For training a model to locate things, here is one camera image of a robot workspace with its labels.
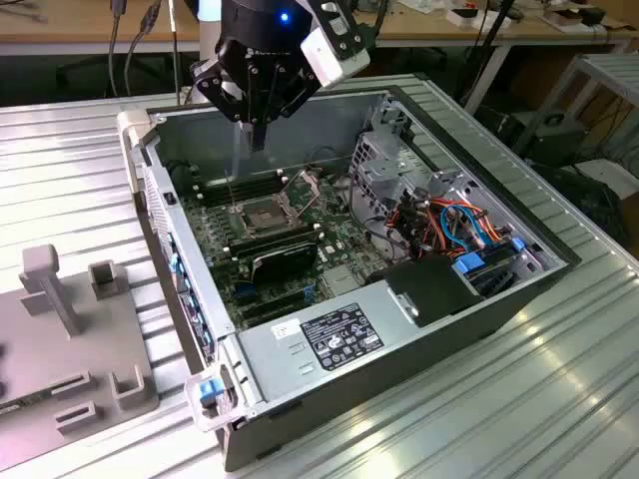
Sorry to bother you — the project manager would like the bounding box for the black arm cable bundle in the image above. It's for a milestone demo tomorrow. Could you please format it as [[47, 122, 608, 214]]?
[[107, 0, 184, 99]]

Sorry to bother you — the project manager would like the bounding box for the grey parts rack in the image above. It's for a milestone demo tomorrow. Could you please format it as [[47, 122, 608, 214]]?
[[0, 243, 161, 440]]

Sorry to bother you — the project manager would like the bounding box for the blue wire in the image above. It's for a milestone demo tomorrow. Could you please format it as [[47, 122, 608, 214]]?
[[437, 201, 488, 249]]

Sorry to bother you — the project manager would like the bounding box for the wooden desk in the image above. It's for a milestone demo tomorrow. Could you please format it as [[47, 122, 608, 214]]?
[[0, 0, 201, 56], [348, 0, 639, 116]]

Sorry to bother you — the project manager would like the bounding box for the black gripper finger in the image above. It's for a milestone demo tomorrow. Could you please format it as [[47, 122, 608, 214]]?
[[259, 63, 320, 152], [191, 57, 261, 152]]

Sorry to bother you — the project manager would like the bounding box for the blue disk carrier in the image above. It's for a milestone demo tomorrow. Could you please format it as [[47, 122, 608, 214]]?
[[451, 250, 488, 276]]

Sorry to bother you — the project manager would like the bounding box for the black expansion slot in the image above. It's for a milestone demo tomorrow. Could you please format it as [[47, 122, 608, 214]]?
[[243, 300, 310, 324], [235, 289, 307, 311]]

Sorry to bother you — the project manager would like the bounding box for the thin metal locking lever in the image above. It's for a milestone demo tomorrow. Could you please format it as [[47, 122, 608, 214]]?
[[225, 168, 240, 209]]

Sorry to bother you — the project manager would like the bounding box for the metal drive cage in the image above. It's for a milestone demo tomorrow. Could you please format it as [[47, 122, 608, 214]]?
[[348, 132, 436, 221]]

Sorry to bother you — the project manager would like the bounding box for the black RAM slot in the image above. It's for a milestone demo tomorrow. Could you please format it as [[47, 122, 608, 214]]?
[[202, 182, 290, 207], [192, 168, 281, 194], [227, 223, 320, 250], [198, 178, 287, 202], [194, 173, 284, 198], [230, 229, 323, 256]]

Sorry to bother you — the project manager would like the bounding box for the green circuit card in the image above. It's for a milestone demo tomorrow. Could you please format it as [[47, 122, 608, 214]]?
[[0, 392, 52, 416]]

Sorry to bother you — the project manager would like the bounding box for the orange wire bundle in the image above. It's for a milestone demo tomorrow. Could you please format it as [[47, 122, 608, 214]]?
[[388, 196, 506, 260]]

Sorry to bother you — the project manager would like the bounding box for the grey power supply unit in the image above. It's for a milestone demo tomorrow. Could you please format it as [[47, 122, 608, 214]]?
[[238, 278, 418, 403]]

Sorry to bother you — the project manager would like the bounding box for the green motherboard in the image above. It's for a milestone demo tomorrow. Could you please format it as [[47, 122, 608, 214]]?
[[177, 167, 400, 330]]

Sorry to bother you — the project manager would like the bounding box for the metal socket cover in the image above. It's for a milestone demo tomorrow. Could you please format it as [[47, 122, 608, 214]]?
[[277, 169, 324, 221]]

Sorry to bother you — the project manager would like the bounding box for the silver chipset heatsink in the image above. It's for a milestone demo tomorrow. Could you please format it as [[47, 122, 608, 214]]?
[[321, 266, 363, 295]]

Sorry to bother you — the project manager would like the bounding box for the CPU socket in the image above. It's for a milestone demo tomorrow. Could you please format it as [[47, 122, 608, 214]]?
[[232, 199, 291, 236]]

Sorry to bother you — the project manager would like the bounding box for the open PC case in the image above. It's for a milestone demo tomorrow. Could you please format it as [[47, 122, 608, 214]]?
[[117, 84, 583, 473]]

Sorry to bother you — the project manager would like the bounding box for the dark case side panel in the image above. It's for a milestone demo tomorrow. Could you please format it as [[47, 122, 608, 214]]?
[[531, 164, 628, 245]]

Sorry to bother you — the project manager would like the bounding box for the black plastic cover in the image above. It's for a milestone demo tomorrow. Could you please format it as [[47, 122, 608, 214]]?
[[363, 251, 483, 328]]

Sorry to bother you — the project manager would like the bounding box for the blue case latch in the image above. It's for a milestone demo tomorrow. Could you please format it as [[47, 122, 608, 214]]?
[[198, 379, 223, 408]]

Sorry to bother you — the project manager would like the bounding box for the metal shelf frame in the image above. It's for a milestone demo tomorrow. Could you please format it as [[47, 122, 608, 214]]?
[[513, 52, 639, 151]]

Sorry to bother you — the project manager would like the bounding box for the black box with handle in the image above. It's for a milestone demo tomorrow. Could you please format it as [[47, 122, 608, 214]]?
[[513, 112, 586, 167]]

